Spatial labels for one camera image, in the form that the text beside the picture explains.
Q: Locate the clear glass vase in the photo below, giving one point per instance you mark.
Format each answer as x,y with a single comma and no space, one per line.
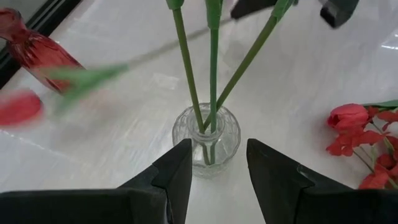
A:
230,140

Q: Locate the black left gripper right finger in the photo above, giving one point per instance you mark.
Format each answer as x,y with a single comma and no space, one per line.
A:
295,199

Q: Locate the red glass vase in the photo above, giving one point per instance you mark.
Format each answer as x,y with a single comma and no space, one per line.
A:
37,53

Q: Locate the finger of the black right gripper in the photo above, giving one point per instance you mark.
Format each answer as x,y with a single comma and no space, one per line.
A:
339,12
252,6

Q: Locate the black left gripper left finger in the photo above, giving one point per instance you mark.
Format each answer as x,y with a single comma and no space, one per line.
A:
168,193

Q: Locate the red small-blossom flower bunch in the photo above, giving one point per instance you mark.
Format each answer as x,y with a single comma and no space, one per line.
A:
367,137

